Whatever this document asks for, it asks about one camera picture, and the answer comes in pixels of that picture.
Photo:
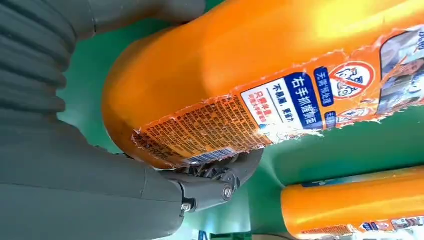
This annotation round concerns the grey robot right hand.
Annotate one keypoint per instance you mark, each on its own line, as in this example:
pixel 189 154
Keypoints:
pixel 82 192

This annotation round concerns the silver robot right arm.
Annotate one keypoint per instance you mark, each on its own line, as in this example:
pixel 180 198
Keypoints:
pixel 30 66

